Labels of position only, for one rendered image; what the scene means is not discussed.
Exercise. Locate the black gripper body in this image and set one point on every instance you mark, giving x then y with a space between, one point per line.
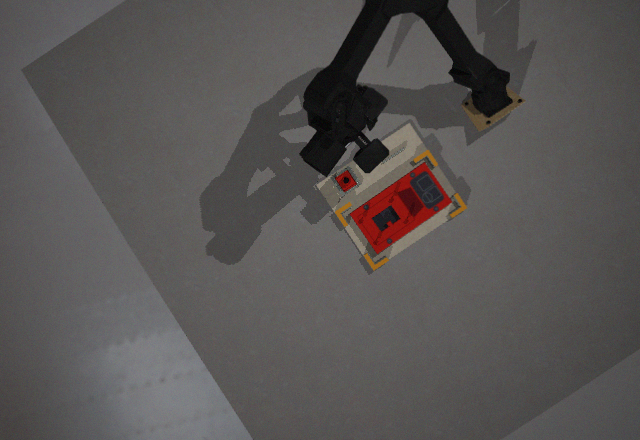
372 155

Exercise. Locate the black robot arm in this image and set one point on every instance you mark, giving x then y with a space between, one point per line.
332 95

